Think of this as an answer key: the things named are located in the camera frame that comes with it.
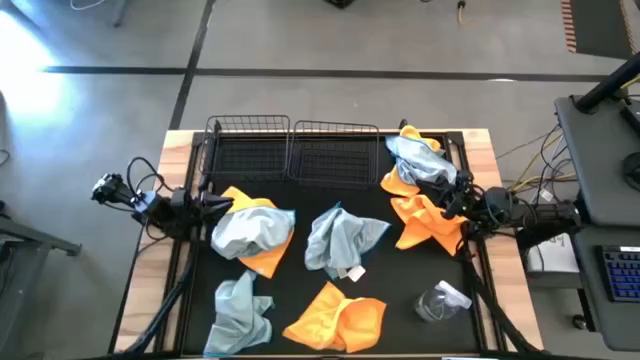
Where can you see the black keyboard blue backlight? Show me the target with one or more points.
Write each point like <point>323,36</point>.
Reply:
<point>622,275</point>

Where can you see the black floor mat striped edge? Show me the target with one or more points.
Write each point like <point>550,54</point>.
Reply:
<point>600,25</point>

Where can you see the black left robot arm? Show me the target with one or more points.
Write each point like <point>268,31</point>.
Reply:
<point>160,215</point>

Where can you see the grey metal table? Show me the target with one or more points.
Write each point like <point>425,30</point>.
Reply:
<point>30,240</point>

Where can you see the black round desk object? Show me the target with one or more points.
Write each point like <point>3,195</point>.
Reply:
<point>632,172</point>

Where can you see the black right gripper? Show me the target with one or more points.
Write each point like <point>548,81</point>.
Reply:
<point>477,205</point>

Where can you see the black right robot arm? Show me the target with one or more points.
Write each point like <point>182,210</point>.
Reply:
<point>540,215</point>

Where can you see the blue-grey microfiber towel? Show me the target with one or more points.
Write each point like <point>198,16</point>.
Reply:
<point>240,320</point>
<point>420,160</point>
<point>250,230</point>
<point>340,240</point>

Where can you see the white paper sheet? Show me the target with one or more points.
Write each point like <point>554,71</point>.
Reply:
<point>555,255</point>

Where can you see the orange microfiber towel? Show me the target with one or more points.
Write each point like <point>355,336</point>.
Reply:
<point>267,262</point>
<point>397,185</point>
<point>425,225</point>
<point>340,320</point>

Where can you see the black table mat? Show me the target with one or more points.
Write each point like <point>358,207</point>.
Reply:
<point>300,200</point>

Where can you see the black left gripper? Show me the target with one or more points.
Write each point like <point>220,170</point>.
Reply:
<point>187,207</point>

